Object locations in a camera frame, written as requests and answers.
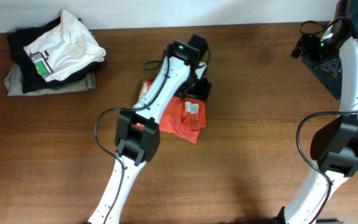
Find black folded garment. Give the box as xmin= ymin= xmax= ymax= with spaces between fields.
xmin=7 ymin=17 xmax=101 ymax=93

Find dark navy t-shirt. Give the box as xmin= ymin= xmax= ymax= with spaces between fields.
xmin=301 ymin=46 xmax=358 ymax=222

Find white folded t-shirt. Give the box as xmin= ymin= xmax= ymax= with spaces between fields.
xmin=23 ymin=9 xmax=106 ymax=82

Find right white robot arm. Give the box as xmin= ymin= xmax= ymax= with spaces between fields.
xmin=277 ymin=12 xmax=358 ymax=223

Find beige folded garment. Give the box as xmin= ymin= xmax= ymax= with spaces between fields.
xmin=3 ymin=64 xmax=96 ymax=96

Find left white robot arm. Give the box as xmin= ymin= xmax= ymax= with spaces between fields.
xmin=88 ymin=40 xmax=211 ymax=224

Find orange soccer t-shirt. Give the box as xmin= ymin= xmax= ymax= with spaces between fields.
xmin=134 ymin=80 xmax=207 ymax=145

